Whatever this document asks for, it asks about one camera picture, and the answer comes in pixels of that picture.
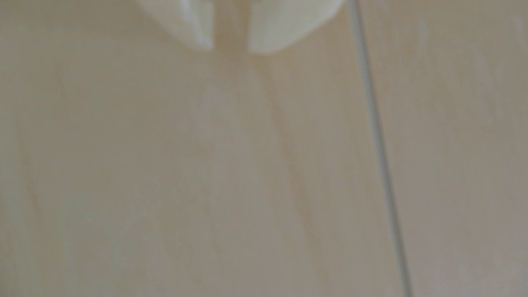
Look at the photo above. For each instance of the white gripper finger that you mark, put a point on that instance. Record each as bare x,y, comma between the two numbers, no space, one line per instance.
280,20
185,18

